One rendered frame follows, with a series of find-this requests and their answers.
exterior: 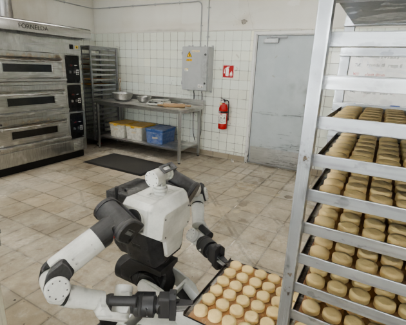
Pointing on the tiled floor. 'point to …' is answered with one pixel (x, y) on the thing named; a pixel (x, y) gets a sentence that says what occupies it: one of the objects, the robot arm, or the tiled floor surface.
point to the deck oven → (33, 95)
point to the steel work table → (158, 111)
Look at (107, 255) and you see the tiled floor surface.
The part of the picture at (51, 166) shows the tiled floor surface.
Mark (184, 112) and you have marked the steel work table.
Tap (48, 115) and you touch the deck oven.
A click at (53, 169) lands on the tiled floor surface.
